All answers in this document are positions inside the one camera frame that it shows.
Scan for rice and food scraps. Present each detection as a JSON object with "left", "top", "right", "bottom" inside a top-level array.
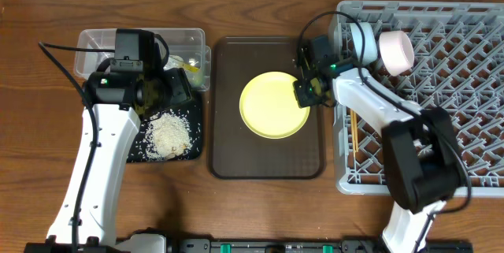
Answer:
[{"left": 129, "top": 109, "right": 202, "bottom": 162}]

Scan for black plastic bin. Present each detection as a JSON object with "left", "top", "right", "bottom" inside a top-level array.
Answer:
[{"left": 125, "top": 91, "right": 205, "bottom": 163}]

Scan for wooden chopstick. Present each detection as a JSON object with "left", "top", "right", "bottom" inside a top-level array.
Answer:
[
  {"left": 350, "top": 110, "right": 358, "bottom": 157},
  {"left": 350, "top": 110, "right": 359, "bottom": 158}
]

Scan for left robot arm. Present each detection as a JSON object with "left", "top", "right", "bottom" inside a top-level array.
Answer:
[{"left": 25, "top": 68, "right": 202, "bottom": 252}]

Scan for clear plastic bin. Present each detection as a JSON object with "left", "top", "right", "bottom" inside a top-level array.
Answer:
[{"left": 74, "top": 28, "right": 211, "bottom": 91}]

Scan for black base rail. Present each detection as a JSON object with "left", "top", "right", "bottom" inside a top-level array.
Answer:
[{"left": 113, "top": 237, "right": 473, "bottom": 253}]

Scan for yellow plate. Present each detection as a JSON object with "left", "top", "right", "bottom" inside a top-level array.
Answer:
[{"left": 239, "top": 72, "right": 310, "bottom": 140}]

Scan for grey dishwasher rack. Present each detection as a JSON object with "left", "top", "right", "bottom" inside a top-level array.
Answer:
[{"left": 329, "top": 0, "right": 503, "bottom": 198}]

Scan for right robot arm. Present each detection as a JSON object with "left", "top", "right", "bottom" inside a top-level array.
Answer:
[{"left": 294, "top": 31, "right": 470, "bottom": 252}]

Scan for light blue bowl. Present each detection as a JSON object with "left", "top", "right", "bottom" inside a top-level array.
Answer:
[{"left": 350, "top": 22, "right": 378, "bottom": 65}]

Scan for white bowl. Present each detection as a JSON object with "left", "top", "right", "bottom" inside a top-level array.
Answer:
[{"left": 378, "top": 31, "right": 414, "bottom": 76}]

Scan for dark brown serving tray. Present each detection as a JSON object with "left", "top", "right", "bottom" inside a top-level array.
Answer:
[{"left": 209, "top": 36, "right": 326, "bottom": 179}]

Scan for green snack wrapper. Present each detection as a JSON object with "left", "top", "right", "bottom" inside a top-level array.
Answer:
[{"left": 163, "top": 55, "right": 204, "bottom": 87}]

